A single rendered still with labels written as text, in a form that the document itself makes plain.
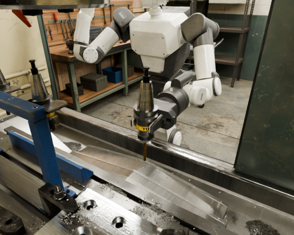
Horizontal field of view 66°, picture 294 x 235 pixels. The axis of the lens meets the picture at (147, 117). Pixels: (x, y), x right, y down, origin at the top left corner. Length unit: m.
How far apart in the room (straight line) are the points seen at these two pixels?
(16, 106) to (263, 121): 0.81
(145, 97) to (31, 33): 1.08
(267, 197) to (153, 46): 0.84
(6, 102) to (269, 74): 0.81
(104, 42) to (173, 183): 0.77
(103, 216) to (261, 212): 0.73
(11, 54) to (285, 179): 1.44
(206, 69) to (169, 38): 0.22
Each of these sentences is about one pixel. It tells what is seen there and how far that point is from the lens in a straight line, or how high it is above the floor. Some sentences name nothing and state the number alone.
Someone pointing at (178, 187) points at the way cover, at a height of 0.72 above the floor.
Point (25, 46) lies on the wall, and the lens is 1.50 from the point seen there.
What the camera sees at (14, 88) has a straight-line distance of 0.83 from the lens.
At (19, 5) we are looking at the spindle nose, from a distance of 0.28.
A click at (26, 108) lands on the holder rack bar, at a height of 1.23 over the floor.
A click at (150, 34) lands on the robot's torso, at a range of 1.11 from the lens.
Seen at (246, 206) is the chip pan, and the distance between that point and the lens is 1.14.
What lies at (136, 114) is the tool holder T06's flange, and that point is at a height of 1.21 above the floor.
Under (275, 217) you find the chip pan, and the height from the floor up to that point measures 0.67.
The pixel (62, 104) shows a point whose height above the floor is 1.22.
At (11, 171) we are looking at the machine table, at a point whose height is 0.90.
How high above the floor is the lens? 1.47
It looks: 28 degrees down
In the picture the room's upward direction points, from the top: straight up
